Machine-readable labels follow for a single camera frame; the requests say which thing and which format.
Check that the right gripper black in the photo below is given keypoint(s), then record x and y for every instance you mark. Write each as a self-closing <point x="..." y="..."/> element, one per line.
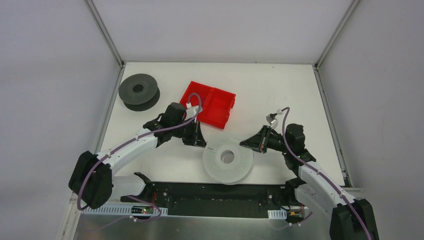
<point x="263" y="140"/>

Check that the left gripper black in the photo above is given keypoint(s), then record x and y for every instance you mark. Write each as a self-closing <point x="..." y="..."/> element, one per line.
<point x="192" y="134"/>

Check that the white translucent cable spool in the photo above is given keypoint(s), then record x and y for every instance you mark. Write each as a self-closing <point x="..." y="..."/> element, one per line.
<point x="226" y="161"/>

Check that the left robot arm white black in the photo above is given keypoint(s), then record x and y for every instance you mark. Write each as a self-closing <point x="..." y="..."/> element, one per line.
<point x="94" y="178"/>

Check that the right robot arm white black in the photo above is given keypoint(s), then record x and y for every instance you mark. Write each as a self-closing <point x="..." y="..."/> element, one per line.
<point x="348" y="218"/>

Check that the red two-compartment bin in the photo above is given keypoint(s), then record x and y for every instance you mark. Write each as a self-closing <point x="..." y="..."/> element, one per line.
<point x="216" y="103"/>

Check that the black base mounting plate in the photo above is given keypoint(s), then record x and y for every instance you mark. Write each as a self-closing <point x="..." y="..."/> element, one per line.
<point x="253" y="201"/>

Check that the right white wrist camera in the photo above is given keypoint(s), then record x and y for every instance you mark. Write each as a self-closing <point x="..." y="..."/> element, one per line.
<point x="272" y="120"/>

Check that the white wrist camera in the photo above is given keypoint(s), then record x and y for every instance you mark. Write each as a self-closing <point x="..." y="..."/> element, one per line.
<point x="272" y="120"/>
<point x="192" y="111"/>

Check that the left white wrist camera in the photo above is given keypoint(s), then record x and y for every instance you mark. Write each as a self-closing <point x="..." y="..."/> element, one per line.
<point x="192" y="111"/>

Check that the black cable spool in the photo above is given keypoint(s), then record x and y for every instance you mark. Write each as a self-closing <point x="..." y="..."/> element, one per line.
<point x="139" y="92"/>

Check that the right aluminium frame post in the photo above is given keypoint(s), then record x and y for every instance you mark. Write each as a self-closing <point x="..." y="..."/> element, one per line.
<point x="337" y="32"/>

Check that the aluminium frame post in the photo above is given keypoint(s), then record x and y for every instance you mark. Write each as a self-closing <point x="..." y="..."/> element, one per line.
<point x="94" y="12"/>
<point x="337" y="32"/>

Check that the white slotted cable duct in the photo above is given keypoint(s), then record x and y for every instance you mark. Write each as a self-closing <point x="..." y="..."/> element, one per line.
<point x="139" y="210"/>

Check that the left aluminium frame post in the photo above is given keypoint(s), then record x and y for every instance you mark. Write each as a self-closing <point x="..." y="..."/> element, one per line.
<point x="94" y="12"/>

